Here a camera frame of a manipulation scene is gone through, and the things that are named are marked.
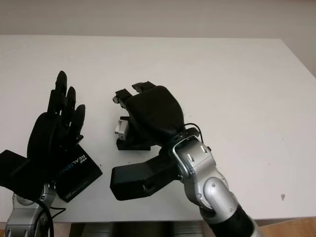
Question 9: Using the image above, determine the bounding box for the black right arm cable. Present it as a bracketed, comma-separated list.
[184, 123, 203, 144]

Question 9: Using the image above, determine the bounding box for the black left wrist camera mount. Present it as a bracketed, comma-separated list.
[0, 149, 50, 201]

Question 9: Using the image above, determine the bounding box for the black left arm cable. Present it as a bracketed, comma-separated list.
[31, 199, 67, 237]

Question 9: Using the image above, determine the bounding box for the small silver depth camera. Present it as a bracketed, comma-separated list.
[114, 119, 129, 139]

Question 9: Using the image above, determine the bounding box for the dark grey robot torso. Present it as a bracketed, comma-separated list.
[71, 222, 206, 237]

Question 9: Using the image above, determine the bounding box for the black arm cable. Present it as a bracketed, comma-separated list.
[184, 123, 203, 144]
[31, 199, 67, 237]

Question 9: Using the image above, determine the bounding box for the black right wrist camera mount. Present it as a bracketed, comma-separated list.
[109, 154, 179, 201]

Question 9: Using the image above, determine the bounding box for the black RealSense box lid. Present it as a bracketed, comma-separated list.
[55, 144, 103, 204]

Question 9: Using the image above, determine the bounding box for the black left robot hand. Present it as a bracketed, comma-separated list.
[26, 71, 86, 185]

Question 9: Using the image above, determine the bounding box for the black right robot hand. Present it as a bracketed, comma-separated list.
[112, 80, 186, 149]

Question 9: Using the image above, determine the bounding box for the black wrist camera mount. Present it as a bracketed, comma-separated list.
[0, 149, 50, 201]
[109, 154, 179, 201]

